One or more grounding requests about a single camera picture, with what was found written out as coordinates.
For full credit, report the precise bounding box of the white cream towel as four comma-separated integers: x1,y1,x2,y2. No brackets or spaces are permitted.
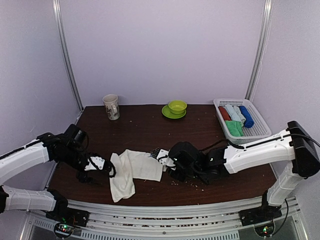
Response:
109,149,163,203

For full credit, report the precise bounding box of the green microfiber towel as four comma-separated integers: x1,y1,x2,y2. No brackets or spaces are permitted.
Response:
225,120,244,137

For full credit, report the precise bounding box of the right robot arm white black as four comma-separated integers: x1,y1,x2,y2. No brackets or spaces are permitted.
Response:
157,121,320,221

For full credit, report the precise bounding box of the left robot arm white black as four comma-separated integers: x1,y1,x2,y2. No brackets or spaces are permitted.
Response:
0,124,106,222

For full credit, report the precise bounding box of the green saucer plate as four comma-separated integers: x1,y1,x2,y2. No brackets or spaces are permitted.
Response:
161,105,187,120

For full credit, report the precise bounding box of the green cup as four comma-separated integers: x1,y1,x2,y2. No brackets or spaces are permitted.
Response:
168,100,188,114

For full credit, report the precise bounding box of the rolled red towel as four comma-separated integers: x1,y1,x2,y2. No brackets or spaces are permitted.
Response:
218,106,232,121

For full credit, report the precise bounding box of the rolled light blue towel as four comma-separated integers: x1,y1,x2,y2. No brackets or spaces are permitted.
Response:
224,104,245,125

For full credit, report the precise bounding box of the rolled dark blue towel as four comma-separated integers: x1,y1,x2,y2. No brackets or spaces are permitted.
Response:
239,105,255,129

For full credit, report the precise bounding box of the patterned ceramic mug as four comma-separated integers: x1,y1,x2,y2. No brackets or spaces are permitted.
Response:
102,94,120,121

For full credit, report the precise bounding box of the white plastic basket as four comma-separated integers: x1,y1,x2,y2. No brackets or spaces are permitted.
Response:
213,98,272,145

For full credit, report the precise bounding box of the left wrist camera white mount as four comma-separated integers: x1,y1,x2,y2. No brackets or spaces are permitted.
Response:
84,155,117,178

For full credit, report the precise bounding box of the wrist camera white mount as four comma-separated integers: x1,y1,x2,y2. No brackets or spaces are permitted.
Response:
150,148,176,172
84,155,117,178

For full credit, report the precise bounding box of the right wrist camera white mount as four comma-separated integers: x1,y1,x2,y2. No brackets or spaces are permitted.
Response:
150,148,176,172

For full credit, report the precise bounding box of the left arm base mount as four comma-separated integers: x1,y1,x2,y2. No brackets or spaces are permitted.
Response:
45,208,90,227

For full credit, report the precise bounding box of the aluminium front rail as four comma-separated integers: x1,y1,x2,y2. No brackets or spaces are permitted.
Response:
18,197,308,240

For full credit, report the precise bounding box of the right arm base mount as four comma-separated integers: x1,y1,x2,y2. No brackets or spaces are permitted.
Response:
238,207,282,227

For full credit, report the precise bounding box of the left aluminium frame post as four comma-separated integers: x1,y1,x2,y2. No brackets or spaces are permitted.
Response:
52,0,84,112

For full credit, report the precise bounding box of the aluminium frame post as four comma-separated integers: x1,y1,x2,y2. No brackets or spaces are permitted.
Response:
52,0,84,112
245,0,274,101

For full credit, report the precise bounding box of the right aluminium frame post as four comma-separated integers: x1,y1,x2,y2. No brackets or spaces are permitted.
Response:
245,0,274,101

